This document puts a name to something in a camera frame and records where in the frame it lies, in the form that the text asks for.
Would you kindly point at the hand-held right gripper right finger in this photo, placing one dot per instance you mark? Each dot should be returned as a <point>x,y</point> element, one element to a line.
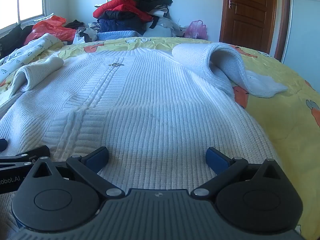
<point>215,158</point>

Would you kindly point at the white knit sweater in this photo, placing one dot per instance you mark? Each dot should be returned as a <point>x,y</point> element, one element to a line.
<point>150,92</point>

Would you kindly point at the window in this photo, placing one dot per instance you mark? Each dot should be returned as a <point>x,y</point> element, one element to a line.
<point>27,0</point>

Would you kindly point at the light blue knit cloth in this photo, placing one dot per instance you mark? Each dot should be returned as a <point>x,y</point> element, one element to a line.
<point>117,34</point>

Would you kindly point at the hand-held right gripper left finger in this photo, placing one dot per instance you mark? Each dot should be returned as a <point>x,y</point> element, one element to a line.
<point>98,156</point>

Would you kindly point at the grey cloth bundle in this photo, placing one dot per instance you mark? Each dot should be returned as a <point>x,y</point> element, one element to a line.
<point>160,30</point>

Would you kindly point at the red plastic bag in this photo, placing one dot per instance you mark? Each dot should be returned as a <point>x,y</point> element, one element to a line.
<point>50,28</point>

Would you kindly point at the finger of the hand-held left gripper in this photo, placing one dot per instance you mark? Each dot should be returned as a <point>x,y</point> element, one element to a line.
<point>37,153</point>
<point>2,145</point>

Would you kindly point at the pink plastic bag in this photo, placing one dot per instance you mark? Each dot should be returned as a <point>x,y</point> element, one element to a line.
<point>196,30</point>

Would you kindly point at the brown wooden door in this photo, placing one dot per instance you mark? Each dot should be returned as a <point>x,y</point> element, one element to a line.
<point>250,17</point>

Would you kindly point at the white printed quilt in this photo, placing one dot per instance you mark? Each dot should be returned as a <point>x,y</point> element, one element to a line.
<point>32,47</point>

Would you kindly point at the red jacket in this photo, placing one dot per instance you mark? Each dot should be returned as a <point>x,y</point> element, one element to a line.
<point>117,5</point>

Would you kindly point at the yellow printed bedsheet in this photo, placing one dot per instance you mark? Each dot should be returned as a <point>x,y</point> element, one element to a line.
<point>287,120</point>

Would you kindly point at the white plastic bag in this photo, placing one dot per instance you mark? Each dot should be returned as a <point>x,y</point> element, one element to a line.
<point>78,38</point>

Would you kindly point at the small black cloth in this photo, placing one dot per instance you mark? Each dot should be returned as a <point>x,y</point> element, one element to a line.
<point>74,24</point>

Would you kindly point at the dark navy jacket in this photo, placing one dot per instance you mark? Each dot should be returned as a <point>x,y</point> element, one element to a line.
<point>120,22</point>

